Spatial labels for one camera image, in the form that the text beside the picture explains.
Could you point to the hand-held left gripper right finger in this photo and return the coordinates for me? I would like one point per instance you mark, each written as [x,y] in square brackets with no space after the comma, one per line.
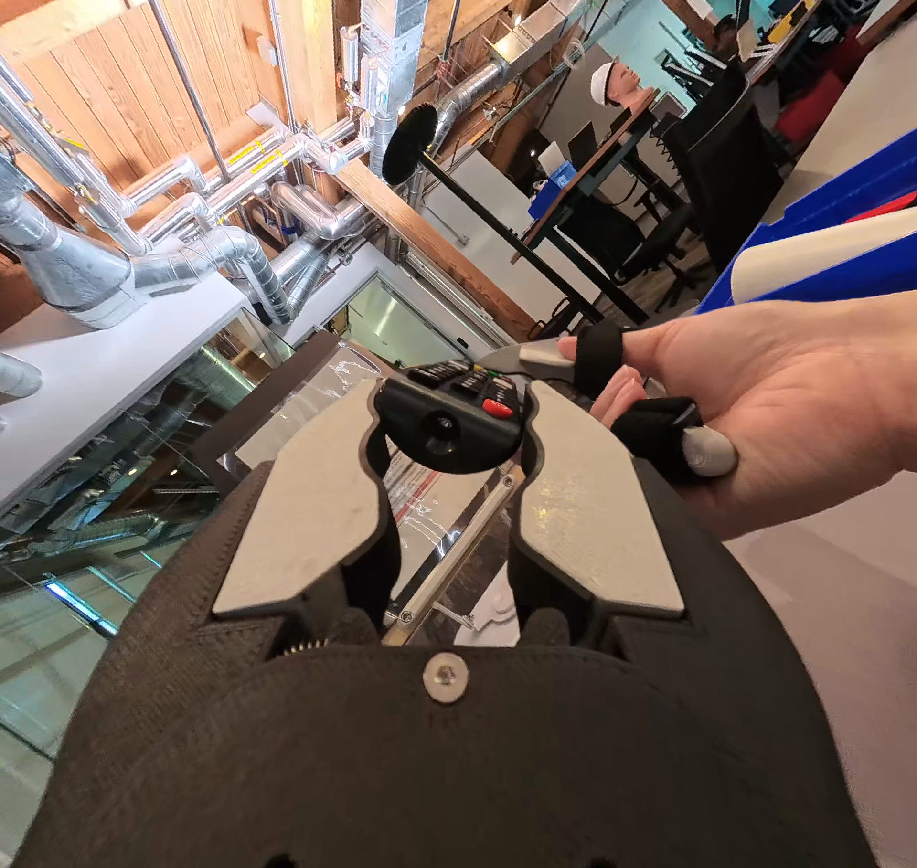
[594,524]

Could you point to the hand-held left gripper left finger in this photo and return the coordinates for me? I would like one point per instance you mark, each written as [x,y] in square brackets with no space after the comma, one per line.
[308,503]

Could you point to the black remote control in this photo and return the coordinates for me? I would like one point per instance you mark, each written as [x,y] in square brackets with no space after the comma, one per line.
[451,424]

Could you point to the blue storage bin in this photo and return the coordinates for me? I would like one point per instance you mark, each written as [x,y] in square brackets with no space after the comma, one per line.
[555,180]
[824,238]

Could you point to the grey desk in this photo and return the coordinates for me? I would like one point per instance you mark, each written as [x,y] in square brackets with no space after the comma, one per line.
[824,596]

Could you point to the wooden top standing desk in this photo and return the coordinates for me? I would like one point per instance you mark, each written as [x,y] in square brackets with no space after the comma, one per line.
[573,187]

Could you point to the person's right hand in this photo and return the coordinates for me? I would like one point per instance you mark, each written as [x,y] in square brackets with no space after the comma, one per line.
[788,395]

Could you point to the brown cardboard panel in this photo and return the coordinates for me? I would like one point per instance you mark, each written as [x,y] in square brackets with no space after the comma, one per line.
[236,424]

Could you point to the instruction sheet in plastic sleeve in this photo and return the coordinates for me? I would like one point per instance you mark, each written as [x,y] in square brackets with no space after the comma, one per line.
[315,395]

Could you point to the white metal document stand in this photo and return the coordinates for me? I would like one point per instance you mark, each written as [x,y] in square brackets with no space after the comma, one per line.
[494,614]

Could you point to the black office chair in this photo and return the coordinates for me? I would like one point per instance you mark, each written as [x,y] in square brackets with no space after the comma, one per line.
[602,238]
[723,159]

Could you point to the white paper cup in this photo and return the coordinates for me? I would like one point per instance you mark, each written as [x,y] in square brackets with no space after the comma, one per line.
[824,259]

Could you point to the red plastic piece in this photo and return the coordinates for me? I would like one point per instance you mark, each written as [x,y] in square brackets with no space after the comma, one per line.
[885,208]

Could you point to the silver insulated pipes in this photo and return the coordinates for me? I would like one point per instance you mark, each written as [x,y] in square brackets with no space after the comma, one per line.
[71,266]

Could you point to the mannequin head white cap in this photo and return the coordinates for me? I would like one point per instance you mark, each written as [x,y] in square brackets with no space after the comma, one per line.
[623,84]

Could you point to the black floor lamp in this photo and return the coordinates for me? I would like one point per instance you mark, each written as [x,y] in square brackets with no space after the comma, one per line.
[408,145]

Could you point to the wooden post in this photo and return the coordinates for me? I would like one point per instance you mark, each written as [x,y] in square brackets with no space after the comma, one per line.
[430,238]

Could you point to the rectangular foil air duct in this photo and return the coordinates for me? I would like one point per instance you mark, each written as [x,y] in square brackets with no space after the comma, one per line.
[397,23]

